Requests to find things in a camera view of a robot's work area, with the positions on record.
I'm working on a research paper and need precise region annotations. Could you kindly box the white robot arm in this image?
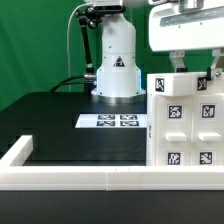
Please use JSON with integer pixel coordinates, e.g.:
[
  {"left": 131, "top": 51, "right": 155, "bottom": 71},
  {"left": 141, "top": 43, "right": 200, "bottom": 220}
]
[{"left": 84, "top": 0, "right": 224, "bottom": 103}]

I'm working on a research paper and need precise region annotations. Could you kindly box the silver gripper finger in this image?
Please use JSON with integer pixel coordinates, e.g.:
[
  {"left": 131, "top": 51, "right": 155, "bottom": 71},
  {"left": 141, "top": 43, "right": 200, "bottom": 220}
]
[{"left": 169, "top": 50, "right": 188, "bottom": 72}]

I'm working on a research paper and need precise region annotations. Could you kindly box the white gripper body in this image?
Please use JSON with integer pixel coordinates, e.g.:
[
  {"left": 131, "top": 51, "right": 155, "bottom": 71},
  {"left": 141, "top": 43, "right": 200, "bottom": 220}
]
[{"left": 148, "top": 0, "right": 224, "bottom": 52}]

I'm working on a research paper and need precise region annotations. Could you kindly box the white U-shaped boundary frame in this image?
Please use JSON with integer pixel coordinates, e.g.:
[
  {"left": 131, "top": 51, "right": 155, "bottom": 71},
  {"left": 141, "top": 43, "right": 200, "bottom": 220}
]
[{"left": 0, "top": 135, "right": 224, "bottom": 191}]

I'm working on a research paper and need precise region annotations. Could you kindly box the white rectangular block with tags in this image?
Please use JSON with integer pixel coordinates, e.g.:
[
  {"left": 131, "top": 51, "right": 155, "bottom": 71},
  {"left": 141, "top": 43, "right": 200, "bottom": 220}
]
[{"left": 147, "top": 72, "right": 224, "bottom": 96}]

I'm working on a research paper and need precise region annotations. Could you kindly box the white cabinet box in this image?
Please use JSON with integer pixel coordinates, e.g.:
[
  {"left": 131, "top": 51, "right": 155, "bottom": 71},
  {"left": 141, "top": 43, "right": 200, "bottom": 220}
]
[{"left": 145, "top": 91, "right": 224, "bottom": 167}]

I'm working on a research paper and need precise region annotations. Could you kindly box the white thin cable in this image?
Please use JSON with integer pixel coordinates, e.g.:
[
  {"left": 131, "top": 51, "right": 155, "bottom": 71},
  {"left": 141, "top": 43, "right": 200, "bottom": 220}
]
[{"left": 66, "top": 3, "right": 88, "bottom": 93}]

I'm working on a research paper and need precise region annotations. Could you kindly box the white flat tag base plate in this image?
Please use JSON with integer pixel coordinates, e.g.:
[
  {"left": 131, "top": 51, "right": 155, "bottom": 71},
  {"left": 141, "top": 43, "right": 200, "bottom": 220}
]
[{"left": 75, "top": 114, "right": 147, "bottom": 128}]

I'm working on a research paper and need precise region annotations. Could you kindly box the white cabinet door panel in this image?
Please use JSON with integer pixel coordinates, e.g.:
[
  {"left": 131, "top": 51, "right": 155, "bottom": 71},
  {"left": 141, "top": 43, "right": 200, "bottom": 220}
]
[
  {"left": 191, "top": 94, "right": 224, "bottom": 166},
  {"left": 160, "top": 97, "right": 192, "bottom": 166}
]

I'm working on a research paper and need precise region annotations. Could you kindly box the black articulated camera mount arm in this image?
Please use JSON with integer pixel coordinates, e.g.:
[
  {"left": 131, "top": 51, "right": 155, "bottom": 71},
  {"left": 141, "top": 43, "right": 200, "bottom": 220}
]
[{"left": 75, "top": 7, "right": 98, "bottom": 95}]

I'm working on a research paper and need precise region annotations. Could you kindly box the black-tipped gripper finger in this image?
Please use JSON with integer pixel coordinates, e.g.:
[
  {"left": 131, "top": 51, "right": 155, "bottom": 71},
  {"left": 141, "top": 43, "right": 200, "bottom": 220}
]
[{"left": 206, "top": 48, "right": 224, "bottom": 81}]

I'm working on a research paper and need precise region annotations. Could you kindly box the black cable bundle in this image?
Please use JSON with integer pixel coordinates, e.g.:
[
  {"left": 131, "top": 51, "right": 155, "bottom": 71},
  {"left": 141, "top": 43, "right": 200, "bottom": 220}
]
[{"left": 49, "top": 75, "right": 90, "bottom": 93}]

